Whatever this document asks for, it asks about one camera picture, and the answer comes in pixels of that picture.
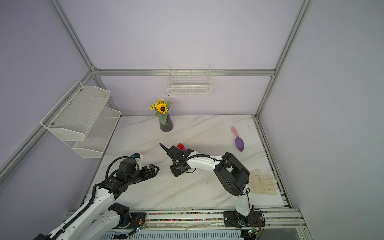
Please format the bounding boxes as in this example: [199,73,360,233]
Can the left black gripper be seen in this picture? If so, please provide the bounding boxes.
[127,163,159,186]

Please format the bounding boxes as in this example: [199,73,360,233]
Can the red lego brick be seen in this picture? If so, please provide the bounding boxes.
[177,143,186,152]

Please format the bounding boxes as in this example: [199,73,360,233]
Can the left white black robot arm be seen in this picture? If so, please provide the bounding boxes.
[35,156,160,240]

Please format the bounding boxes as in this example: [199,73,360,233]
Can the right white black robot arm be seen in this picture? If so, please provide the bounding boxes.
[161,145,253,218]

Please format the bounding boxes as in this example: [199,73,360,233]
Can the sunflower in grey vase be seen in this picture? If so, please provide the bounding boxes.
[150,99,174,132]

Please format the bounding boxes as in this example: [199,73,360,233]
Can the white work glove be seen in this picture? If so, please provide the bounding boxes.
[249,169,279,196]

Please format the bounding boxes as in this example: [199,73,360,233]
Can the white mesh two-tier shelf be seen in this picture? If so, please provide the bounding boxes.
[41,82,121,159]

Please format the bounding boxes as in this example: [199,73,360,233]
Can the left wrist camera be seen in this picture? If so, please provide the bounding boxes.
[131,153,143,163]

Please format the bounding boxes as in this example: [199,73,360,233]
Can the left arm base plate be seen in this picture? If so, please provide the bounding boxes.
[108,203,147,229]

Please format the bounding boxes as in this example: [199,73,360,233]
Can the purple trowel pink handle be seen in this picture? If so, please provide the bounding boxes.
[231,127,245,152]

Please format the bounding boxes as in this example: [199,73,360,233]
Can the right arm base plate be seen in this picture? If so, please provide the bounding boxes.
[223,209,265,229]

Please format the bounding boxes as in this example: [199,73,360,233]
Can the white wire wall basket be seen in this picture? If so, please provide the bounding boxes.
[167,65,211,97]

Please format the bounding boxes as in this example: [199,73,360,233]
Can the aluminium frame rail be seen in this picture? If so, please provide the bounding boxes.
[130,208,308,231]

